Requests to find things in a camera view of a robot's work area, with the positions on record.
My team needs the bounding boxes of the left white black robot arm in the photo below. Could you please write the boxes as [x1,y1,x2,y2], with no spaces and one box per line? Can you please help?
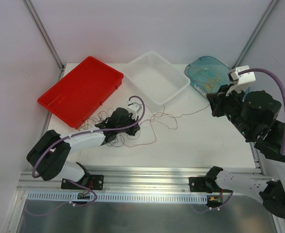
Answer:
[26,104,145,189]

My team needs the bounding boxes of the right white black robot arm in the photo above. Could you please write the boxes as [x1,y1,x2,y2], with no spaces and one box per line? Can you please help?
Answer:
[204,85,285,219]

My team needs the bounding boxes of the teal translucent plastic bin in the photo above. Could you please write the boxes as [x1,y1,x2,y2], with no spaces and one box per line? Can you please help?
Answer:
[184,56,251,97]

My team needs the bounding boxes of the red plastic tray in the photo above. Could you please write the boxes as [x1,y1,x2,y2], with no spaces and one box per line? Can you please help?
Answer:
[37,56,124,129]

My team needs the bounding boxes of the white perforated plastic basket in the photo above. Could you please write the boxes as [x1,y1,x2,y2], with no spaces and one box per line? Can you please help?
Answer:
[123,51,190,106]

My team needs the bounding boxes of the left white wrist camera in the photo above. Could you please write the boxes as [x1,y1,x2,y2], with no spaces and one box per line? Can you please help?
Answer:
[127,100,142,120]

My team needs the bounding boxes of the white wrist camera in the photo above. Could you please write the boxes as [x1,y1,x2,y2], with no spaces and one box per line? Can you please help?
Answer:
[127,100,142,120]
[226,66,256,96]

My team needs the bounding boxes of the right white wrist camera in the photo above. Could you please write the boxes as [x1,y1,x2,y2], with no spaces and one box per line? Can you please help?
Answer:
[226,66,256,96]

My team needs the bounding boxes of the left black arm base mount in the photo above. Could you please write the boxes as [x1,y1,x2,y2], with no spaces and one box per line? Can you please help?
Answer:
[61,174,104,190]

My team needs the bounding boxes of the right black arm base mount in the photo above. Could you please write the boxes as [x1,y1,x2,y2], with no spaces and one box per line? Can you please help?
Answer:
[188,177,219,193]

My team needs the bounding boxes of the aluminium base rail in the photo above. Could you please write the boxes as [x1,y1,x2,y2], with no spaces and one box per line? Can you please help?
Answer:
[17,166,276,194]

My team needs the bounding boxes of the right aluminium frame post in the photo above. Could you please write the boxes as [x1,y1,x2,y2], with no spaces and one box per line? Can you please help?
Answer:
[232,0,280,68]

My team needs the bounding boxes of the aluminium frame post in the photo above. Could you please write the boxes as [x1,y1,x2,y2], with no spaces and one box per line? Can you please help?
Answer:
[22,0,65,71]
[232,0,280,68]

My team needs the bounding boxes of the white slotted cable duct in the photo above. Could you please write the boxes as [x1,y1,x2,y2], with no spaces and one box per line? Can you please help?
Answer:
[27,191,208,204]

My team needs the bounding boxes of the left aluminium frame post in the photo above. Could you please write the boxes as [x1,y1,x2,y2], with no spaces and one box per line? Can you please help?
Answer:
[22,0,65,71]

